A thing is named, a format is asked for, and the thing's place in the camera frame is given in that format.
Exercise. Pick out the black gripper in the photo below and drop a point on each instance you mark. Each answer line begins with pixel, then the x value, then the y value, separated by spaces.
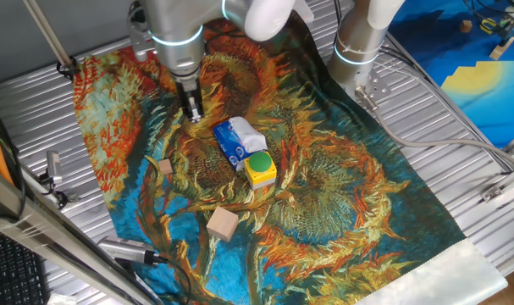
pixel 189 91

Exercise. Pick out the small wooden block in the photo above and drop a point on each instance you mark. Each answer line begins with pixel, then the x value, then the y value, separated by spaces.
pixel 165 167

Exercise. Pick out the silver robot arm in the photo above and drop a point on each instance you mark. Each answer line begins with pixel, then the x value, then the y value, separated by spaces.
pixel 176 25

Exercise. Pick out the large wooden block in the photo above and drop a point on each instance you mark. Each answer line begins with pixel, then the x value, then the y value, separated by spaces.
pixel 222 224

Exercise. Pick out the blue white tissue pack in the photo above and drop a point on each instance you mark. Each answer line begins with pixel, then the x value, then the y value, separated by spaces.
pixel 239 135

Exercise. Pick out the yellow box green button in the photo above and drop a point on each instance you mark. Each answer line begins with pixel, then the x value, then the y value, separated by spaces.
pixel 260 163

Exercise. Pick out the metal clamp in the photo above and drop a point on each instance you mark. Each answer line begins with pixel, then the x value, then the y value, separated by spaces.
pixel 53 165

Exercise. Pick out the sunflower painting cloth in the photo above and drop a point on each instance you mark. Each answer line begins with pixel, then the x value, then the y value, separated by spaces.
pixel 324 190

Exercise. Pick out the metal pole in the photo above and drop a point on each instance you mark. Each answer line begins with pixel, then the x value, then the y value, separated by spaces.
pixel 49 34

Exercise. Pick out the white plastic bag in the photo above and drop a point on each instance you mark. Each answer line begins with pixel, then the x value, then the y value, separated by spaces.
pixel 62 300

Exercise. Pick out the black keyboard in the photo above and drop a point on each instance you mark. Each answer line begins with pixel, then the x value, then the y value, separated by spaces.
pixel 15 275

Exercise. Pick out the blue poster yellow sun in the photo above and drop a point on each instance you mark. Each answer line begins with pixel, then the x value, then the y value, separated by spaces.
pixel 472 106

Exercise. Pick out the tiny wooden cube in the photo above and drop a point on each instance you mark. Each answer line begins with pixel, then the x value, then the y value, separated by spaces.
pixel 465 26

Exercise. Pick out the yellow horseshoe object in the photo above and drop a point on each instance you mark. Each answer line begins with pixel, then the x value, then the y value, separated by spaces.
pixel 487 26

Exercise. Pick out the wooden plank piece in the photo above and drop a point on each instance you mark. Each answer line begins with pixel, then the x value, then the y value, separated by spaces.
pixel 501 48

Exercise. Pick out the silver depth camera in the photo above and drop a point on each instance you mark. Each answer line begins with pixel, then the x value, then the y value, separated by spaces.
pixel 125 250

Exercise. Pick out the aluminium frame beam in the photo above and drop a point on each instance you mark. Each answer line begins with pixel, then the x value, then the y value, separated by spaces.
pixel 36 237

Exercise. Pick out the aluminium profile bracket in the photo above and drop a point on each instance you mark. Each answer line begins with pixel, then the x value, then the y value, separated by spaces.
pixel 506 188

